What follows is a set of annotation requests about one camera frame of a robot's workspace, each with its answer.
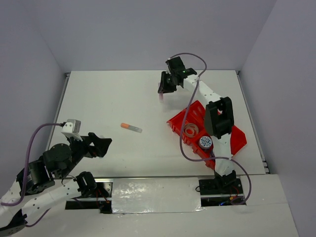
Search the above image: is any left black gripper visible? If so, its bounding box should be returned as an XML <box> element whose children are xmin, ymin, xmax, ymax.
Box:
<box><xmin>60</xmin><ymin>131</ymin><xmax>113</xmax><ymax>178</ymax></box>

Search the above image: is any pink eraser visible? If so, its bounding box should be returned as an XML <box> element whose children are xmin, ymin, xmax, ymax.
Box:
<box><xmin>159</xmin><ymin>93</ymin><xmax>164</xmax><ymax>102</ymax></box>

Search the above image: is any orange capped lead case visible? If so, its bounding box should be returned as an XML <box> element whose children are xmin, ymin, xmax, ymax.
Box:
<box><xmin>120</xmin><ymin>123</ymin><xmax>142</xmax><ymax>133</ymax></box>

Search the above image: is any large clear tape roll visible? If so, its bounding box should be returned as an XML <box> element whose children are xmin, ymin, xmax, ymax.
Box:
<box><xmin>183</xmin><ymin>123</ymin><xmax>199</xmax><ymax>138</ymax></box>

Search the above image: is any blue tape stack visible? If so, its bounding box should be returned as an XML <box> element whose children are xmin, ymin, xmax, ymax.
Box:
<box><xmin>198</xmin><ymin>136</ymin><xmax>213</xmax><ymax>150</ymax></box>

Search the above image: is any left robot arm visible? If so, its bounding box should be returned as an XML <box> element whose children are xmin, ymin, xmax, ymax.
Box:
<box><xmin>0</xmin><ymin>132</ymin><xmax>112</xmax><ymax>237</ymax></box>

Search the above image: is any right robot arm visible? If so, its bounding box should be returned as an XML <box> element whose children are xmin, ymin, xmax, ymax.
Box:
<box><xmin>158</xmin><ymin>53</ymin><xmax>237</xmax><ymax>193</ymax></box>

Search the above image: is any red plastic bin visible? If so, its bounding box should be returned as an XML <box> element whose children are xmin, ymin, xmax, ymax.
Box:
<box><xmin>182</xmin><ymin>101</ymin><xmax>247</xmax><ymax>159</ymax></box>

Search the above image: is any silver foil base cover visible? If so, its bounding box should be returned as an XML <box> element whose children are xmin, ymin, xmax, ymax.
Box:
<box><xmin>112</xmin><ymin>177</ymin><xmax>203</xmax><ymax>214</ymax></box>

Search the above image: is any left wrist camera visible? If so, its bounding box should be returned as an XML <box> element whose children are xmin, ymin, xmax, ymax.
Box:
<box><xmin>61</xmin><ymin>119</ymin><xmax>82</xmax><ymax>141</ymax></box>

